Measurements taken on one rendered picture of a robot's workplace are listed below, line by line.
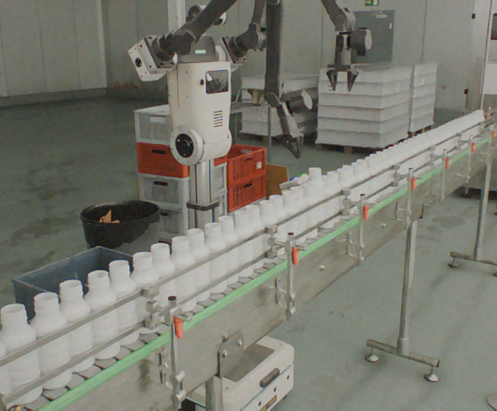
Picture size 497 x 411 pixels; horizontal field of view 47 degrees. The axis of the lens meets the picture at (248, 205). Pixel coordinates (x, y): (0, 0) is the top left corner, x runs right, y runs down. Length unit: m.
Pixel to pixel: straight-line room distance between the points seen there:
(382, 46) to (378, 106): 4.28
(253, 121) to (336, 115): 1.49
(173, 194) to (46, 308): 3.02
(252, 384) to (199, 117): 1.09
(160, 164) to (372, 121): 4.57
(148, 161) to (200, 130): 1.91
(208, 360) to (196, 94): 1.11
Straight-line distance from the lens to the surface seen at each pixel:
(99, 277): 1.09
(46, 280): 1.78
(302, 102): 1.98
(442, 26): 11.87
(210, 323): 1.33
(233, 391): 2.35
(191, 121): 2.19
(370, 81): 8.04
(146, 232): 3.21
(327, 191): 1.80
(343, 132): 8.25
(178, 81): 2.20
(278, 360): 2.56
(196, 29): 1.96
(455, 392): 2.94
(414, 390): 2.91
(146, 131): 4.03
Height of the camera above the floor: 1.59
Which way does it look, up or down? 16 degrees down
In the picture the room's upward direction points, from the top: straight up
